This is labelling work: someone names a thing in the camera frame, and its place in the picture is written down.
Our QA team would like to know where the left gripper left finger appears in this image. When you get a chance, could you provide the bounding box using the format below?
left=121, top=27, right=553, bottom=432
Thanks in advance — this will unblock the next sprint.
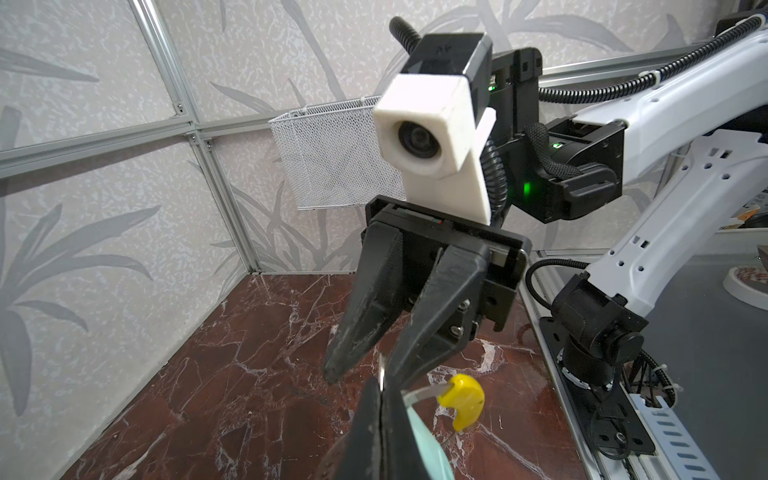
left=334, top=378, right=382, bottom=480

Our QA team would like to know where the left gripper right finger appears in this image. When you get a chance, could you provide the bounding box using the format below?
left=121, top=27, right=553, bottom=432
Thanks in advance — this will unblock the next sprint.
left=380, top=375, right=430, bottom=480

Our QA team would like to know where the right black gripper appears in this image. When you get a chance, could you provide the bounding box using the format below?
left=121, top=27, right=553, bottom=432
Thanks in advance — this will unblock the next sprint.
left=323, top=195, right=531, bottom=388

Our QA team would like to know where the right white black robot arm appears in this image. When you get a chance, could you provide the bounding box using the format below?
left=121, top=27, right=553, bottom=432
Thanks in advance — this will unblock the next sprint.
left=323, top=13, right=767, bottom=386

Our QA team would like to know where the white wire mesh basket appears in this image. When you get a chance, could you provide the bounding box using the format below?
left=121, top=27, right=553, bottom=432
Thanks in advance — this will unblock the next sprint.
left=269, top=95, right=405, bottom=210

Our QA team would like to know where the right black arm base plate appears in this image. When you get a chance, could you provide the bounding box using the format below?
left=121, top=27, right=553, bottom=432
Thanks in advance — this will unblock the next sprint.
left=539, top=317, right=656, bottom=460

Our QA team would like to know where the aluminium front rail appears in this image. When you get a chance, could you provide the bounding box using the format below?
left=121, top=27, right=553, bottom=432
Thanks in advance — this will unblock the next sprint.
left=524, top=236, right=717, bottom=479

